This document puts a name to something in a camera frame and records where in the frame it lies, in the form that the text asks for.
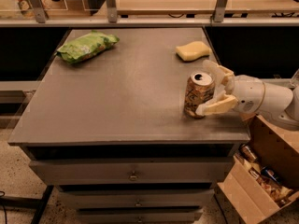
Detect orange soda can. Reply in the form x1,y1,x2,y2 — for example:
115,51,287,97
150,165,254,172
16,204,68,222
184,71,215,119

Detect yellow sponge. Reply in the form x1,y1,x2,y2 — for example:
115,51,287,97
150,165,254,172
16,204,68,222
176,41,211,62

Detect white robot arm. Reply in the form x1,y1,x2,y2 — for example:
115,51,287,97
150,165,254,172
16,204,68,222
192,60,298,130

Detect black floor cable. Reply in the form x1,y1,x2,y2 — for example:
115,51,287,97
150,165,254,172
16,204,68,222
0,190,8,224

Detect grey drawer cabinet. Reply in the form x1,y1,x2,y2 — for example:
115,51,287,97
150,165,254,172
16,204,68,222
9,28,249,224

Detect snack packets in box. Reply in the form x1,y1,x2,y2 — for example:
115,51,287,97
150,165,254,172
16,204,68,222
235,153,294,207

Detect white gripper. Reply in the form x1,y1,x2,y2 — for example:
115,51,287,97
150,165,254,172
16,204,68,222
195,60,264,116

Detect metal rail frame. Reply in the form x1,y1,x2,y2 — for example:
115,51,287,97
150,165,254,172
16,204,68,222
0,0,299,28

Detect green chip bag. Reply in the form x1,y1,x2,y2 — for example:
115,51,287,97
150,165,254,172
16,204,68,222
56,31,120,64

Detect cardboard box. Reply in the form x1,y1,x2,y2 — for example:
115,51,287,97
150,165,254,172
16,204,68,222
219,114,299,224

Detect can in cardboard box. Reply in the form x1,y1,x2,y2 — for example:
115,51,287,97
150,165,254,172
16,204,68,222
239,144,258,162

